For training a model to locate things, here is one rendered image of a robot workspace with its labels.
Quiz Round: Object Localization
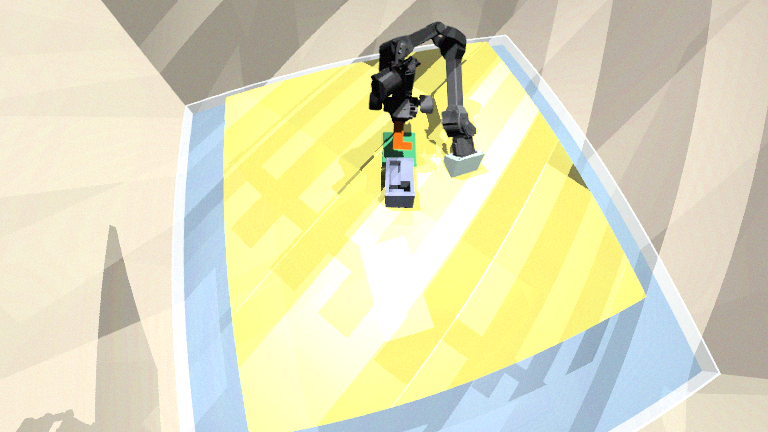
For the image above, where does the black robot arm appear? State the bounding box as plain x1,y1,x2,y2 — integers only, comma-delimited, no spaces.
371,21,478,158

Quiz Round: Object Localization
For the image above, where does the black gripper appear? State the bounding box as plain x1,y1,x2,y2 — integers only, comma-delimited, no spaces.
368,86,433,123

